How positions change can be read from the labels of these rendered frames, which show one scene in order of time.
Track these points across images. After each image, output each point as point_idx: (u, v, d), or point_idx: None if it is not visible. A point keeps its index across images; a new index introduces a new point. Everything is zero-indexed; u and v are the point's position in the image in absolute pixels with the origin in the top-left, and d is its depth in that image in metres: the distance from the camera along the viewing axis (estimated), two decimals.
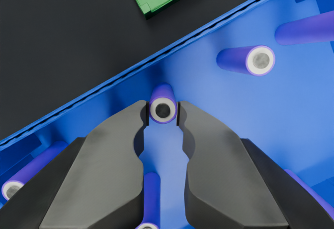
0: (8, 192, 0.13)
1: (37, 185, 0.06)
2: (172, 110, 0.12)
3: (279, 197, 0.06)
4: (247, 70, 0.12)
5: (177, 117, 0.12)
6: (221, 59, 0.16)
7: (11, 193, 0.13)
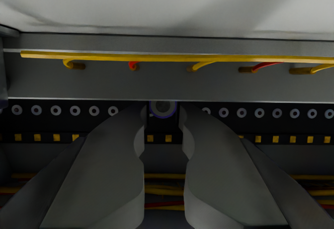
0: (165, 101, 0.12)
1: (38, 185, 0.06)
2: None
3: (278, 197, 0.06)
4: None
5: (177, 117, 0.12)
6: None
7: (164, 104, 0.12)
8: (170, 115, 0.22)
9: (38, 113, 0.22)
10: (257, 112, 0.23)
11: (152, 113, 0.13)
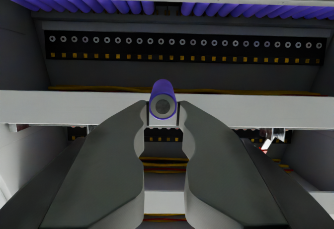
0: None
1: (38, 185, 0.06)
2: None
3: (279, 197, 0.06)
4: (129, 0, 0.27)
5: (177, 117, 0.12)
6: (130, 9, 0.31)
7: None
8: (151, 43, 0.38)
9: (75, 40, 0.38)
10: (202, 41, 0.38)
11: (149, 1, 0.27)
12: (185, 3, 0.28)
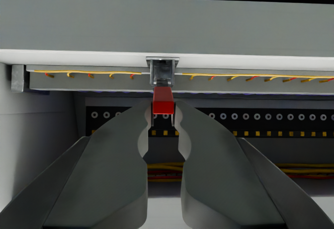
0: None
1: (42, 183, 0.06)
2: None
3: (275, 196, 0.06)
4: None
5: (173, 117, 0.12)
6: None
7: None
8: None
9: None
10: (256, 115, 0.36)
11: None
12: None
